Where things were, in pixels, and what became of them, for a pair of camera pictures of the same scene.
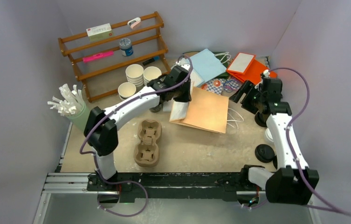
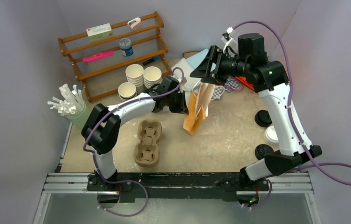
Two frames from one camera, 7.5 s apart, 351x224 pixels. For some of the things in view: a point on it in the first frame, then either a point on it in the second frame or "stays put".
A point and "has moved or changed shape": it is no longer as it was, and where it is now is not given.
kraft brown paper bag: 205,110 has moved or changed shape
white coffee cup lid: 269,135 stays put
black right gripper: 247,88 to 205,71
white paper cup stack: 134,74 stays put
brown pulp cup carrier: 146,152 stays put
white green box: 103,32 stays put
